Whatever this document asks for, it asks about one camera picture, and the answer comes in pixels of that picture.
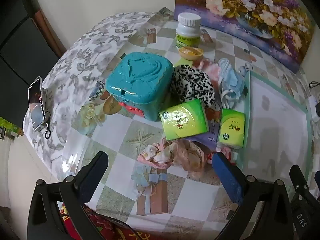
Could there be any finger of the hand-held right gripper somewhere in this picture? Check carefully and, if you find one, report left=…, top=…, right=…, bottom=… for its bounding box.
left=289, top=165, right=312, bottom=195

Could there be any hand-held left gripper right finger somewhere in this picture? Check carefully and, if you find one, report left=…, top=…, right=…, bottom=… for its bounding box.
left=212, top=152, right=294, bottom=240

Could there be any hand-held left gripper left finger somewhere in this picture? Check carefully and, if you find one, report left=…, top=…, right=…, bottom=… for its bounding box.
left=27, top=151, right=109, bottom=240

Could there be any purple wet wipes packet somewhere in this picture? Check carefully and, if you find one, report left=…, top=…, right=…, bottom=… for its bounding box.
left=195, top=130, right=218, bottom=153

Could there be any small green tissue pack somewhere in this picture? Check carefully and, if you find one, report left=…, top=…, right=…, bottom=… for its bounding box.
left=216, top=109, right=245, bottom=148

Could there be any pink floral cloth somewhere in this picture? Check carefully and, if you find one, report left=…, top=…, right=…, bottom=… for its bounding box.
left=137, top=137, right=213, bottom=172

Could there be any white tray with green rim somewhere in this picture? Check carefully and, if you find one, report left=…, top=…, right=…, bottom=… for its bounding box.
left=234, top=70, right=315, bottom=180

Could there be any large green tissue pack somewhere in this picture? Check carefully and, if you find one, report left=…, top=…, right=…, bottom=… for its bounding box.
left=159, top=99, right=209, bottom=141

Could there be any blue face mask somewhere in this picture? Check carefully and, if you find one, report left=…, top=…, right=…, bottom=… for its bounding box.
left=218, top=58, right=247, bottom=109

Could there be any leopard print cloth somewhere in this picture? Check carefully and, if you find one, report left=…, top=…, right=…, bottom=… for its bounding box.
left=170, top=64, right=222, bottom=110

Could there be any pink white striped fuzzy sock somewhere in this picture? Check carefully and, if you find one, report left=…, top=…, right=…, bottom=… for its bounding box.
left=199, top=58, right=222, bottom=77

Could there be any light green cloth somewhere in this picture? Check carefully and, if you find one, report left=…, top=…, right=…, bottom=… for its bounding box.
left=174, top=57, right=193, bottom=68

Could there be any small orange round container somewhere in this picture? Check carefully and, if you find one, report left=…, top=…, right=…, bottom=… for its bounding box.
left=179, top=47, right=204, bottom=61

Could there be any checked plastic table cover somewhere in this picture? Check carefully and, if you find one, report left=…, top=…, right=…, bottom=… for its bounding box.
left=50, top=7, right=320, bottom=233

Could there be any red floral cloth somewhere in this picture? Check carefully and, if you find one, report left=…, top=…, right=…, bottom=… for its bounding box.
left=59, top=202, right=153, bottom=240

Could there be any white power strip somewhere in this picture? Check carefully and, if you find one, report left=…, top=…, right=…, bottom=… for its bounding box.
left=308, top=95, right=319, bottom=115

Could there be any smartphone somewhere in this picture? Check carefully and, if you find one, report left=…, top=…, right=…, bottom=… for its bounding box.
left=28, top=77, right=45, bottom=132

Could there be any teal plastic box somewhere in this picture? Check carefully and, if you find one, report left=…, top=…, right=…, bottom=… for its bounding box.
left=105, top=52, right=174, bottom=122

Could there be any white pill bottle green label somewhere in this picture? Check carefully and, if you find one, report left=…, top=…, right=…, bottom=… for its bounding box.
left=176, top=12, right=202, bottom=49

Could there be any floral painting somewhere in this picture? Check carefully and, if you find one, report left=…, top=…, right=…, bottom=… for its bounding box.
left=174, top=0, right=316, bottom=73

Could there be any black phone strap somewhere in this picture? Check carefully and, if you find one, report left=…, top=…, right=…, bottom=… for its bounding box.
left=44, top=112, right=52, bottom=139

